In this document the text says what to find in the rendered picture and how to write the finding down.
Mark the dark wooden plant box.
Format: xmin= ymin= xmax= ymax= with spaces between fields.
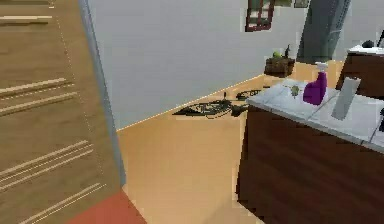
xmin=264 ymin=57 xmax=296 ymax=79

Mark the green house plant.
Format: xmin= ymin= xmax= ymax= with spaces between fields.
xmin=272 ymin=44 xmax=292 ymax=60

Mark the red framed window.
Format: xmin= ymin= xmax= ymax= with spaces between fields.
xmin=245 ymin=0 xmax=276 ymax=33

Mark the purple spray bottle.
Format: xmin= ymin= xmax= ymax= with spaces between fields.
xmin=302 ymin=61 xmax=330 ymax=106

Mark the dark wood kitchen counter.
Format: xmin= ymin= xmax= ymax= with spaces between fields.
xmin=235 ymin=78 xmax=384 ymax=224

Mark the brown wooden room door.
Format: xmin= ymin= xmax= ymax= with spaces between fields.
xmin=0 ymin=0 xmax=128 ymax=224

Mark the grey fridge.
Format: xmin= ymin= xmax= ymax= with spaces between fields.
xmin=296 ymin=0 xmax=352 ymax=65

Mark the grey upright rectangular panel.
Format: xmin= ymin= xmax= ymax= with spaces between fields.
xmin=331 ymin=76 xmax=362 ymax=121

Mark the dark wood cabinet white top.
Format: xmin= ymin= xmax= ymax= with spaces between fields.
xmin=335 ymin=45 xmax=384 ymax=100

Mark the black object on counter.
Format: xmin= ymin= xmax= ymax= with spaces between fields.
xmin=377 ymin=107 xmax=384 ymax=133

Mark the black fallen wire rack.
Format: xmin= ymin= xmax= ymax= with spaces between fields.
xmin=172 ymin=89 xmax=264 ymax=120

